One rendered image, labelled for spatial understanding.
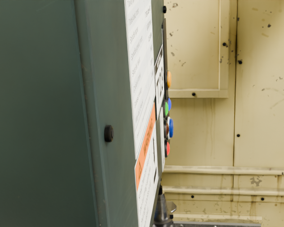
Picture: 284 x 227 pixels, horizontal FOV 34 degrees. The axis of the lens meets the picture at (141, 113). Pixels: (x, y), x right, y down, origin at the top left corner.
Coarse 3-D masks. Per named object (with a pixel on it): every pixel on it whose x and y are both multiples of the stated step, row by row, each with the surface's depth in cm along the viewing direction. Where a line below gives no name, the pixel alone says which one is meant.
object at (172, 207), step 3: (168, 201) 117; (171, 201) 117; (168, 204) 116; (171, 204) 116; (174, 204) 116; (168, 207) 115; (171, 207) 115; (174, 207) 115; (171, 210) 113; (174, 210) 114
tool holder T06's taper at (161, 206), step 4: (164, 192) 107; (160, 196) 106; (164, 196) 107; (160, 200) 107; (164, 200) 107; (156, 204) 107; (160, 204) 107; (164, 204) 107; (156, 208) 107; (160, 208) 107; (164, 208) 107; (156, 212) 108; (160, 212) 107; (164, 212) 108; (168, 212) 109; (156, 216) 108; (160, 216) 108; (164, 216) 108; (168, 216) 109; (156, 220) 108; (160, 220) 108; (164, 220) 108
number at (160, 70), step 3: (162, 63) 64; (162, 66) 64; (159, 69) 60; (162, 69) 64; (159, 72) 60; (162, 72) 64; (159, 75) 60; (162, 75) 64; (159, 78) 60; (162, 78) 64; (159, 81) 60; (162, 81) 64; (159, 84) 60; (162, 84) 64; (159, 87) 60; (162, 87) 64; (159, 90) 60; (162, 90) 64
